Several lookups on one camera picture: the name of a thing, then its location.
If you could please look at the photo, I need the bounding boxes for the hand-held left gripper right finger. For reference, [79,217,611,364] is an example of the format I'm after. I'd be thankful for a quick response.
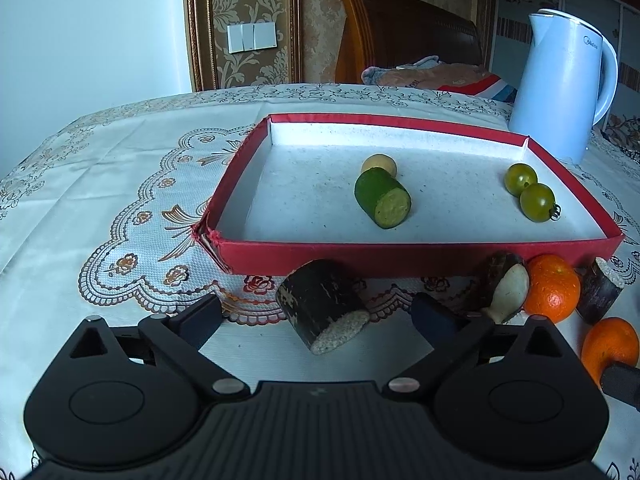
[382,292,573,402]

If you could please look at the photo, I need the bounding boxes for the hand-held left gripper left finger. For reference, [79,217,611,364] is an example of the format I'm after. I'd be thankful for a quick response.
[67,292,251,402]

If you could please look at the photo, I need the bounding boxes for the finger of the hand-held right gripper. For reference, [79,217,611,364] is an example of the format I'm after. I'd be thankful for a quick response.
[600,361,640,408]

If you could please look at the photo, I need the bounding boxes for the orange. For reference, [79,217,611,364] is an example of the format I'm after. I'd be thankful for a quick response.
[522,254,583,324]
[581,317,640,388]

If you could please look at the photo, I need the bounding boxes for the dark brown water chestnut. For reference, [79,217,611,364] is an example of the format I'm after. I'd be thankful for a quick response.
[465,251,531,325]

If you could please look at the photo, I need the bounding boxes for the short dark sugarcane piece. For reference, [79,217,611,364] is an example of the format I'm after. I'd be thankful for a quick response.
[576,257,626,325]

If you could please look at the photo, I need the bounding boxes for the red cardboard tray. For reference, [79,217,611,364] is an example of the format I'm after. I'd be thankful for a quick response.
[192,114,626,278]

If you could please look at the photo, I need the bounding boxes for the long dark sugarcane piece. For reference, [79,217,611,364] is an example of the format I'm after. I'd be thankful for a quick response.
[275,259,371,356]

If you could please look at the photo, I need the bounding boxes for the green cucumber piece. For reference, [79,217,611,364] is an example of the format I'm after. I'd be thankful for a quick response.
[354,168,412,230]

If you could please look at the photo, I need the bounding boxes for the green tomato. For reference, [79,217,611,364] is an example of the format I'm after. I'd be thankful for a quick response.
[504,163,539,197]
[519,183,562,223]

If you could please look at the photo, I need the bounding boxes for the tan longan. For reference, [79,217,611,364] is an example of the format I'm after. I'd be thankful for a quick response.
[361,154,398,179]

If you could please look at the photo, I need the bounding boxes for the folded cloth on chair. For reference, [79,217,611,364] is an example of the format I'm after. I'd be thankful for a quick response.
[361,56,518,106]

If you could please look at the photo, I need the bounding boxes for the dark floral cloth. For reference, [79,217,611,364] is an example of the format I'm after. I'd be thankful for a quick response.
[600,114,640,157]

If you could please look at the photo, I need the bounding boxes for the white electric kettle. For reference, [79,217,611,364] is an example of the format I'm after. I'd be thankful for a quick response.
[507,8,620,166]

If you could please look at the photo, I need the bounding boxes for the white wall switch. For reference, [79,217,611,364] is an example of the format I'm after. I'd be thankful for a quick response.
[227,21,278,54]

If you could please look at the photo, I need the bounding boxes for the gilded wall panel frame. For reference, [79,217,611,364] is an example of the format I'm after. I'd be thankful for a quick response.
[182,0,301,93]

